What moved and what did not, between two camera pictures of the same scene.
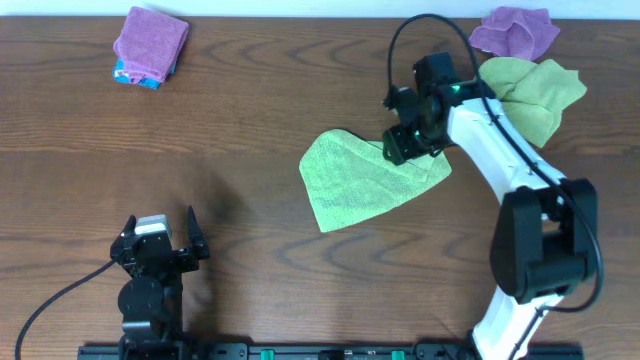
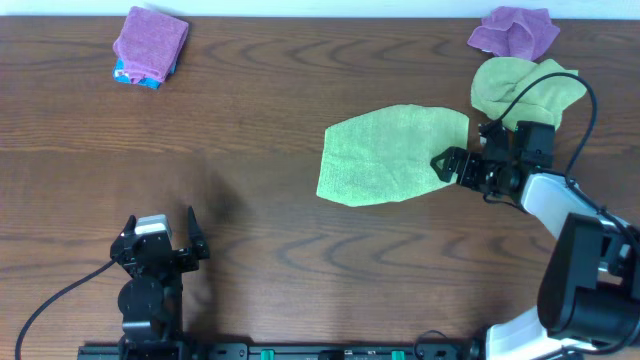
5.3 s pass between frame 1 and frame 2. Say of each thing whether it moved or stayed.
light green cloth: moved
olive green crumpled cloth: stayed
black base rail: stayed
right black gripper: moved
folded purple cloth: stayed
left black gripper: stayed
